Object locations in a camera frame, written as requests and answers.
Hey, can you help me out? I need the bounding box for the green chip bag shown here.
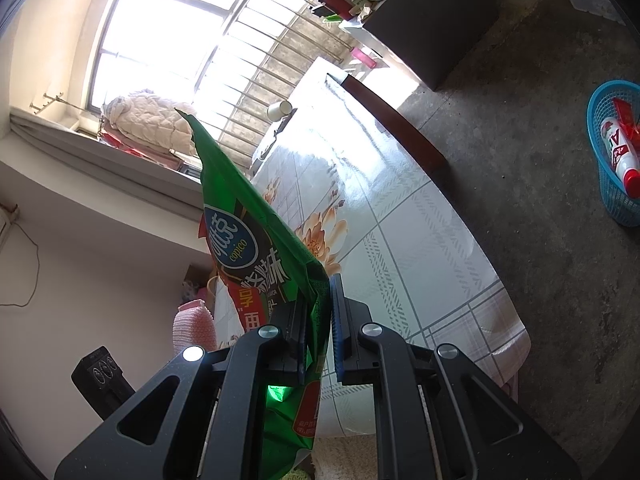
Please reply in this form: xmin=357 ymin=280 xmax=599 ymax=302
xmin=174 ymin=107 xmax=332 ymax=480

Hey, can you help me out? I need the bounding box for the red zigzag-edged wrapper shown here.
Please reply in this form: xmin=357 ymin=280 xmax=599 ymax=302
xmin=612 ymin=98 xmax=640 ymax=141

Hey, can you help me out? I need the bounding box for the pink knitted cloth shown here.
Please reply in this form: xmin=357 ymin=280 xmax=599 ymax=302
xmin=171 ymin=299 xmax=219 ymax=357

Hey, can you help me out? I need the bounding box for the beige rug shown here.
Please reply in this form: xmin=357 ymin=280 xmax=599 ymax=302
xmin=300 ymin=434 xmax=378 ymax=480

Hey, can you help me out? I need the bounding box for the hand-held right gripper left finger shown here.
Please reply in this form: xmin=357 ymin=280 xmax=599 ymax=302
xmin=54 ymin=300 xmax=309 ymax=480

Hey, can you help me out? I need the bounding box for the beige quilt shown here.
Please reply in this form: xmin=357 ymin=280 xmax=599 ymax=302
xmin=101 ymin=88 xmax=199 ymax=159

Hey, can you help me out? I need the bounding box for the metal window railing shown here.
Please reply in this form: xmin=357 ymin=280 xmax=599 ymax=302
xmin=199 ymin=0 xmax=353 ymax=173

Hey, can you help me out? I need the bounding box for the wall cable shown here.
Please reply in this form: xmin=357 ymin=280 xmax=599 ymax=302
xmin=0 ymin=204 xmax=42 ymax=307

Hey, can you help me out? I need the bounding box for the brown wooden table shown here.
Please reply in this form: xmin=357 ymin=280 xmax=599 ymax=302
xmin=325 ymin=72 xmax=449 ymax=177

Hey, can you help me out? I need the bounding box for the dark cabinet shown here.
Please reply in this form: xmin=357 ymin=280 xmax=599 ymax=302
xmin=359 ymin=0 xmax=502 ymax=92

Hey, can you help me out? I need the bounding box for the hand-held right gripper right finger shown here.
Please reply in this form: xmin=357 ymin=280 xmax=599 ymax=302
xmin=329 ymin=274 xmax=583 ymax=480

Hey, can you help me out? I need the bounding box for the blue plastic basket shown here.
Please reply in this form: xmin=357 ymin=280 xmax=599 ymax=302
xmin=587 ymin=79 xmax=640 ymax=227

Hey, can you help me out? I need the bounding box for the white bottle with red cap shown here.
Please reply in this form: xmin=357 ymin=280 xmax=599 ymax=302
xmin=600 ymin=114 xmax=640 ymax=187

